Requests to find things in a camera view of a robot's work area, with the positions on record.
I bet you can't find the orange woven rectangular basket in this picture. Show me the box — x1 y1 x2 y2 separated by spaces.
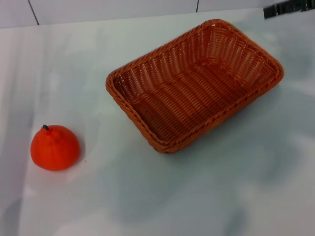
105 18 284 155

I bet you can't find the orange toy tangerine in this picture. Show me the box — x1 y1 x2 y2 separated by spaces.
30 124 81 172

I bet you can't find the black object at table edge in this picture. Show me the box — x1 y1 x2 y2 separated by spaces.
263 5 315 19

